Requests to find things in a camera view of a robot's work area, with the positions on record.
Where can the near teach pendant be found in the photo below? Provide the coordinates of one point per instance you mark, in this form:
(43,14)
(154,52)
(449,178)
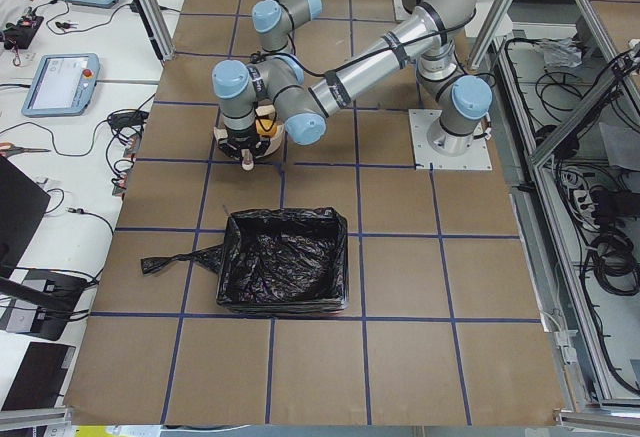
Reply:
(62,86)

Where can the beige plastic dustpan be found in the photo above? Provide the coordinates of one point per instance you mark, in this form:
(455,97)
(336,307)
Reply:
(269,111)

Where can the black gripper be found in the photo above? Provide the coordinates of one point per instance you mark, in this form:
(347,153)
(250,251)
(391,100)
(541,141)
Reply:
(240,137)

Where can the aluminium frame post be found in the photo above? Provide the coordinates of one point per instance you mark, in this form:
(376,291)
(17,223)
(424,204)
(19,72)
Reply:
(156,29)

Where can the round brown bread roll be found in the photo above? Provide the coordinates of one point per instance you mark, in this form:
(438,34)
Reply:
(266,127)

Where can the orange handled scissors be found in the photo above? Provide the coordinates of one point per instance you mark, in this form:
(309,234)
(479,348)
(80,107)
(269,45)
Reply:
(9,149)

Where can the bin with black bag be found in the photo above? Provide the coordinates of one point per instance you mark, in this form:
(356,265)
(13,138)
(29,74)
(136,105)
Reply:
(286,261)

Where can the black monitor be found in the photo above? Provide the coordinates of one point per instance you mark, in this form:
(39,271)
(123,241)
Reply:
(23,205)

